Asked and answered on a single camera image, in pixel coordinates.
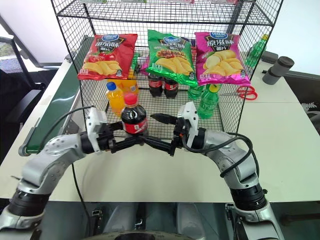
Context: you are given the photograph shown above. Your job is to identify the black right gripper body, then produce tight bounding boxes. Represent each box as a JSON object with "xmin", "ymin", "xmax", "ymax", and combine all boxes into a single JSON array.
[{"xmin": 171, "ymin": 118, "xmax": 189, "ymax": 150}]

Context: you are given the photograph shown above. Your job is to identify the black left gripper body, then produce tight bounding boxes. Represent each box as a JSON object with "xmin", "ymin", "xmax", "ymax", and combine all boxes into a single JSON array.
[{"xmin": 96, "ymin": 121, "xmax": 118, "ymax": 154}]

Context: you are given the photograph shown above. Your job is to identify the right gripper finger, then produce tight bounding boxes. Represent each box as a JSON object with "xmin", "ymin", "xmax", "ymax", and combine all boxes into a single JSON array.
[
  {"xmin": 142, "ymin": 136, "xmax": 176, "ymax": 158},
  {"xmin": 150, "ymin": 112, "xmax": 179, "ymax": 126}
]

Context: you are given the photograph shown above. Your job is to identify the cola bottle red cap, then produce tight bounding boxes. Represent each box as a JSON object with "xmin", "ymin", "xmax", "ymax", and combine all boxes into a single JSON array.
[{"xmin": 120, "ymin": 93, "xmax": 149, "ymax": 139}]

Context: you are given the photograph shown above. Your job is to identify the green conveyor belt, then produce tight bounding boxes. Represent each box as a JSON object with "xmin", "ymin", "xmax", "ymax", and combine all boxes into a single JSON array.
[{"xmin": 18, "ymin": 35, "xmax": 89, "ymax": 158}]

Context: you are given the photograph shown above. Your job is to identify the orange soda bottle blue cap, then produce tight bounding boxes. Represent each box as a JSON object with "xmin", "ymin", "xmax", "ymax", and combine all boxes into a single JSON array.
[{"xmin": 105, "ymin": 81, "xmax": 125, "ymax": 118}]

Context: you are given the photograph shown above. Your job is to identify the cola bottle red label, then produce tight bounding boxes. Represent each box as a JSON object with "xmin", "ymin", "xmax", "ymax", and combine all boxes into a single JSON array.
[
  {"xmin": 163, "ymin": 77, "xmax": 180, "ymax": 99},
  {"xmin": 147, "ymin": 73, "xmax": 165, "ymax": 98}
]

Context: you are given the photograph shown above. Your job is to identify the green soda bottle yellow cap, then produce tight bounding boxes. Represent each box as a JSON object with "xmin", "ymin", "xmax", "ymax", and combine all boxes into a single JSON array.
[{"xmin": 196, "ymin": 83, "xmax": 221, "ymax": 120}]

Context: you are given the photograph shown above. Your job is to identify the green potato chips bag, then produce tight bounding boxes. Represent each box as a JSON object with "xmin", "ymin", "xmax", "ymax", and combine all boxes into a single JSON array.
[{"xmin": 145, "ymin": 29, "xmax": 199, "ymax": 88}]

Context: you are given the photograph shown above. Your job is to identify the red potato chips bag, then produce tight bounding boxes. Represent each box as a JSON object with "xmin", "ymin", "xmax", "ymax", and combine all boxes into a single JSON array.
[{"xmin": 77, "ymin": 33, "xmax": 139, "ymax": 81}]

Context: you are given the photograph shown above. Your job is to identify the silver robot body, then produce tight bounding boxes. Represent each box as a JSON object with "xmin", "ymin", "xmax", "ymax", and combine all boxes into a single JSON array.
[{"xmin": 99, "ymin": 201, "xmax": 227, "ymax": 240}]

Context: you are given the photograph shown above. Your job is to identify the red scissors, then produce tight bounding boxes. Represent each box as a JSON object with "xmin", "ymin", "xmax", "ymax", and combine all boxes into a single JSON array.
[{"xmin": 236, "ymin": 85, "xmax": 259, "ymax": 101}]

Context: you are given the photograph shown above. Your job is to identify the magenta potato chips bag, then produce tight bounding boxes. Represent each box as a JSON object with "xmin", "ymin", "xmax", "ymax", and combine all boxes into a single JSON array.
[{"xmin": 194, "ymin": 31, "xmax": 252, "ymax": 87}]

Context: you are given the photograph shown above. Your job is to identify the black office chair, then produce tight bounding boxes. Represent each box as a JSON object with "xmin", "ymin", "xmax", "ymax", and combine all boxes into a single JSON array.
[{"xmin": 0, "ymin": 14, "xmax": 59, "ymax": 127}]

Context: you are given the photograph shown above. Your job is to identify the gray cylindrical device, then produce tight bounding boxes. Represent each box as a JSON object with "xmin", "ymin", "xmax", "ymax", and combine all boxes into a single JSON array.
[{"xmin": 261, "ymin": 55, "xmax": 295, "ymax": 86}]

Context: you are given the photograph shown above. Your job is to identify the black case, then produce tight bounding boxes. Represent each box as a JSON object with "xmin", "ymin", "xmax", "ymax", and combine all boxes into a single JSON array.
[{"xmin": 284, "ymin": 69, "xmax": 320, "ymax": 142}]

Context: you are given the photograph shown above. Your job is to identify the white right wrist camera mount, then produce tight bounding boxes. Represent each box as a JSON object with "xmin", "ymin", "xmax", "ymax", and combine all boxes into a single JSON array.
[{"xmin": 176, "ymin": 101, "xmax": 200, "ymax": 149}]

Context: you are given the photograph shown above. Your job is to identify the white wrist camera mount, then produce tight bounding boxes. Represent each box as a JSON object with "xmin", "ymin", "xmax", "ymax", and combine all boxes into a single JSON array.
[
  {"xmin": 176, "ymin": 101, "xmax": 200, "ymax": 149},
  {"xmin": 85, "ymin": 107, "xmax": 109, "ymax": 155}
]

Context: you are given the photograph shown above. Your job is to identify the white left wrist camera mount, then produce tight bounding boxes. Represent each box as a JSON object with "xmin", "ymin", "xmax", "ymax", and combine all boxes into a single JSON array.
[{"xmin": 85, "ymin": 107, "xmax": 109, "ymax": 155}]

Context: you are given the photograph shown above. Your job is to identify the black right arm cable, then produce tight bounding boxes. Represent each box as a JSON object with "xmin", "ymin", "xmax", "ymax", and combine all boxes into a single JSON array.
[{"xmin": 184, "ymin": 132, "xmax": 260, "ymax": 179}]

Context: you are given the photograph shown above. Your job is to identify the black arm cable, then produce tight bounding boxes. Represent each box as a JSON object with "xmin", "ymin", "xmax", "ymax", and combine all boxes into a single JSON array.
[
  {"xmin": 39, "ymin": 105, "xmax": 96, "ymax": 151},
  {"xmin": 184, "ymin": 132, "xmax": 260, "ymax": 179}
]

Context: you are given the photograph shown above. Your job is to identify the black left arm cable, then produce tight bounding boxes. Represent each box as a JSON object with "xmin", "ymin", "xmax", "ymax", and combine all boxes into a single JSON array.
[{"xmin": 39, "ymin": 105, "xmax": 96, "ymax": 151}]

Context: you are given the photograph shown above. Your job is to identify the black hanging cable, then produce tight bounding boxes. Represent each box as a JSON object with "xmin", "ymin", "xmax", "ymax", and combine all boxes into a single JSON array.
[{"xmin": 71, "ymin": 162, "xmax": 92, "ymax": 240}]

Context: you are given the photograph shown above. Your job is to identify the black wire mesh rack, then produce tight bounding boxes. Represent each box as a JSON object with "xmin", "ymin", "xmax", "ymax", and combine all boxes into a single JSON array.
[{"xmin": 49, "ymin": 0, "xmax": 285, "ymax": 140}]

